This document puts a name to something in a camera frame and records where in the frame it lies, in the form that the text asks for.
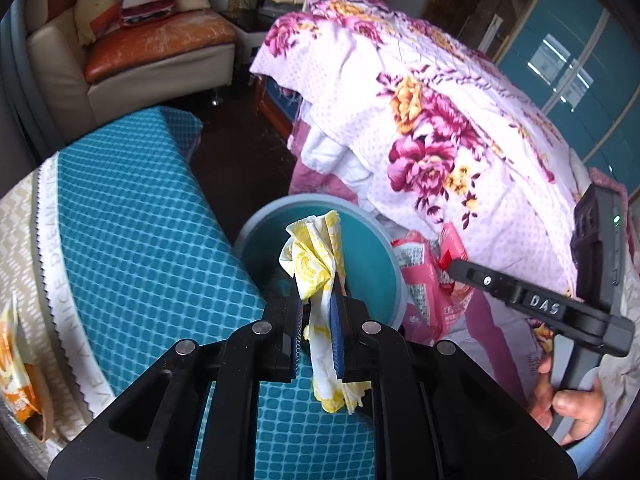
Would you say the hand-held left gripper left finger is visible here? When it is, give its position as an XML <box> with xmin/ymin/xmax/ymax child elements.
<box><xmin>47</xmin><ymin>293</ymin><xmax>307</xmax><ymax>480</ymax></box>

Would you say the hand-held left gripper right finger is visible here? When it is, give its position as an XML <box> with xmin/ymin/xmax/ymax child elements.
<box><xmin>326</xmin><ymin>279</ymin><xmax>576</xmax><ymax>480</ymax></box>

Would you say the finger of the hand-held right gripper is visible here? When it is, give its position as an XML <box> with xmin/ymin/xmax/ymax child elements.
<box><xmin>447</xmin><ymin>255</ymin><xmax>582</xmax><ymax>332</ymax></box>

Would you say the yellow white tissue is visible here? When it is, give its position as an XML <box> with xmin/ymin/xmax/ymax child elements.
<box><xmin>277</xmin><ymin>210</ymin><xmax>374</xmax><ymax>416</ymax></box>

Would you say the teal round waste bin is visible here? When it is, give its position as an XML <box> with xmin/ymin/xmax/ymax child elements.
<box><xmin>234</xmin><ymin>195</ymin><xmax>406</xmax><ymax>333</ymax></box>

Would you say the pink snack packet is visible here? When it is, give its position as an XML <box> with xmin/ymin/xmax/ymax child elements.
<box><xmin>390</xmin><ymin>222</ymin><xmax>469</xmax><ymax>344</ymax></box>

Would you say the orange snack packet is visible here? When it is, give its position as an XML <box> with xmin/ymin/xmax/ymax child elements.
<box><xmin>0</xmin><ymin>292</ymin><xmax>54</xmax><ymax>443</ymax></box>

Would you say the person's right hand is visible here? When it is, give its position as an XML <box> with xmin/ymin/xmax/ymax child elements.
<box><xmin>530</xmin><ymin>355</ymin><xmax>608</xmax><ymax>448</ymax></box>

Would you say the teal patterned tablecloth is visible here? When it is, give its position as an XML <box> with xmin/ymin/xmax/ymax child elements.
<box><xmin>0</xmin><ymin>107</ymin><xmax>376</xmax><ymax>480</ymax></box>

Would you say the floral white blanket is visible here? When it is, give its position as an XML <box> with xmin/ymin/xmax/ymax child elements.
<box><xmin>250</xmin><ymin>0</ymin><xmax>601</xmax><ymax>323</ymax></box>

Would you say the teal glass wardrobe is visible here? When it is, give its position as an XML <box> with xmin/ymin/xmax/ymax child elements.
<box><xmin>494</xmin><ymin>0</ymin><xmax>640</xmax><ymax>197</ymax></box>

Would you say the dark wooden cabinet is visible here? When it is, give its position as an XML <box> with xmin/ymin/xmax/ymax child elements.
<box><xmin>424</xmin><ymin>0</ymin><xmax>547</xmax><ymax>52</ymax></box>

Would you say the orange seat cushion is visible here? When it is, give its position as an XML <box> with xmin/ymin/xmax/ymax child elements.
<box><xmin>84</xmin><ymin>12</ymin><xmax>239</xmax><ymax>84</ymax></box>

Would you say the cream leather sofa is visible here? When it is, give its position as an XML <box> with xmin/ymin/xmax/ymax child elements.
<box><xmin>25</xmin><ymin>0</ymin><xmax>239</xmax><ymax>132</ymax></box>

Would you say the yellow cartoon pillow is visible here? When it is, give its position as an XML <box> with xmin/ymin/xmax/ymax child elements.
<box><xmin>74</xmin><ymin>0</ymin><xmax>126</xmax><ymax>46</ymax></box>

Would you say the wooden bed frame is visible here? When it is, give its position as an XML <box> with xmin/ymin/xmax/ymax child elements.
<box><xmin>254</xmin><ymin>74</ymin><xmax>302</xmax><ymax>142</ymax></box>

